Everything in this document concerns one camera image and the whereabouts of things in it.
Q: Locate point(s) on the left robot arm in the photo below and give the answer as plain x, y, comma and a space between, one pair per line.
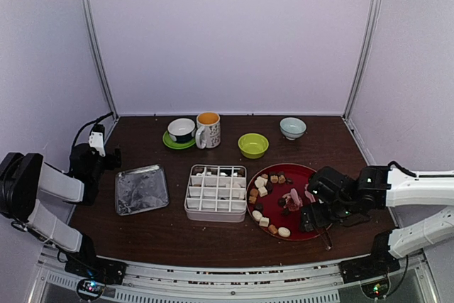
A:
30, 187

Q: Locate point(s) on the pale blue bowl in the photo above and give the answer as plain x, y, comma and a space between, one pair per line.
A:
292, 128

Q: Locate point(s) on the tan striped chocolate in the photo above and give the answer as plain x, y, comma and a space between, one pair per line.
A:
273, 229

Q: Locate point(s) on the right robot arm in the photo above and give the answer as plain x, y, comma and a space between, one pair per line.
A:
339, 197

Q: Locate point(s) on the aluminium frame post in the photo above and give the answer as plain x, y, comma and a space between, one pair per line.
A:
371, 24
97, 58

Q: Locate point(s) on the bunny tin lid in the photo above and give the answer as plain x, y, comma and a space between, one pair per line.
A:
140, 190

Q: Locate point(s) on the green saucer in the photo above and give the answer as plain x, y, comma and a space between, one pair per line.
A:
178, 142

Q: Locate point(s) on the lime green bowl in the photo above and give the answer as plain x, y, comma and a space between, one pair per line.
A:
253, 145

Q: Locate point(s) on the metal front rail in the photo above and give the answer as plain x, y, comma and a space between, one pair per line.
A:
313, 282

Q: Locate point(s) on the dark swirl chocolate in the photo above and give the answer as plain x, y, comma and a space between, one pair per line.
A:
281, 202

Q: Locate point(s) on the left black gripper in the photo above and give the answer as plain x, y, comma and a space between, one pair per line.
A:
117, 162

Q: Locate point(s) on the patterned mug yellow inside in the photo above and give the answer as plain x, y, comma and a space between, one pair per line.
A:
208, 130

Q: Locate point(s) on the silver divided tin box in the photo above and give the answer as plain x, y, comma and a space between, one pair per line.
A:
211, 197

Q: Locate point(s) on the white and navy cup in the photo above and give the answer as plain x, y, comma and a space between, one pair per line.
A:
182, 126

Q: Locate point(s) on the white round swirl chocolate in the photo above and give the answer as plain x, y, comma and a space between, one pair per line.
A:
284, 232

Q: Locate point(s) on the right aluminium frame post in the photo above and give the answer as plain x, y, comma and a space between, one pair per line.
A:
371, 24

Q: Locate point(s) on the left aluminium frame post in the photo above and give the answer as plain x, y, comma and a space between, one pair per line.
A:
97, 58

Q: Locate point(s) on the pink metal tongs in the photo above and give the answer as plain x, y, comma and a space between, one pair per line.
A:
296, 198

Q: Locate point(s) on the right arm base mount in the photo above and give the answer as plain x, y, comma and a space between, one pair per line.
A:
371, 273

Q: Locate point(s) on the round red tray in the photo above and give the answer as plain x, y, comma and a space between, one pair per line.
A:
269, 185

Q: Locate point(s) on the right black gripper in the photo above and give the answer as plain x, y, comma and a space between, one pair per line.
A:
306, 220

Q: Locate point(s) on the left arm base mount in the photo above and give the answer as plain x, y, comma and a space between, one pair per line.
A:
96, 278

